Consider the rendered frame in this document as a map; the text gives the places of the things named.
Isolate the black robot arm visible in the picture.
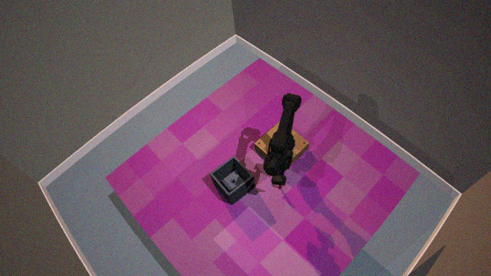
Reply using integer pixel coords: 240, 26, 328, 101
263, 93, 302, 176

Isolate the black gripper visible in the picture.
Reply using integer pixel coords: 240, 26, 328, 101
271, 149, 293, 185

